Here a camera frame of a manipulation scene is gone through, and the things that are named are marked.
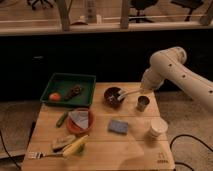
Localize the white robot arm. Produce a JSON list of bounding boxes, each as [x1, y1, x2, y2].
[[141, 46, 213, 107]]

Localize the purple bowl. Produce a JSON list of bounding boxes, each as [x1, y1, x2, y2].
[[104, 87, 123, 108]]

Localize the small metal cup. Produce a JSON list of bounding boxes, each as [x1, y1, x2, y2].
[[137, 96, 150, 112]]

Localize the white paper cup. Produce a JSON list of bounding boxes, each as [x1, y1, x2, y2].
[[149, 118, 168, 138]]

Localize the blue sponge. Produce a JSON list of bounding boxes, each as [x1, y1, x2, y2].
[[108, 120, 128, 134]]

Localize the brown toy food piece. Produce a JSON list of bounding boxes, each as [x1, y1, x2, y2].
[[64, 85, 82, 101]]

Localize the grey folded cloth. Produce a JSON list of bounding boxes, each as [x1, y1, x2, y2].
[[69, 110, 89, 129]]

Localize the black office chair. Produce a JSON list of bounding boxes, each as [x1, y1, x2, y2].
[[129, 0, 158, 23]]

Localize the orange plate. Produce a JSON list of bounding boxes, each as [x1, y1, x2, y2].
[[66, 108, 94, 134]]

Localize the green plastic tray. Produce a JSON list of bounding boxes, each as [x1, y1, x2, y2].
[[40, 73, 96, 107]]

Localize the green cucumber piece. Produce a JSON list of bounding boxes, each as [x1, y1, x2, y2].
[[56, 112, 68, 128]]

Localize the green vegetable piece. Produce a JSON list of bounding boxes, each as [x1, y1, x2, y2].
[[76, 144, 85, 155]]

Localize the orange tomato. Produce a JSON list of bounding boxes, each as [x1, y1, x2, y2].
[[49, 93, 61, 101]]

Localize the yellow corn cob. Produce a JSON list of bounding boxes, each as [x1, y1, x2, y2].
[[63, 135, 88, 158]]

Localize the beige bread slice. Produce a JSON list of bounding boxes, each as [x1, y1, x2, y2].
[[52, 135, 76, 152]]

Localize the silver fork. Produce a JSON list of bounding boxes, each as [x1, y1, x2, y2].
[[27, 152, 63, 159]]

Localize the black cable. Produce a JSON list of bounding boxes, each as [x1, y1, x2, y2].
[[169, 133, 213, 171], [0, 129, 22, 171]]

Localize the black cable on left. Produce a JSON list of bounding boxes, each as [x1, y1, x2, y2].
[[0, 129, 22, 171]]

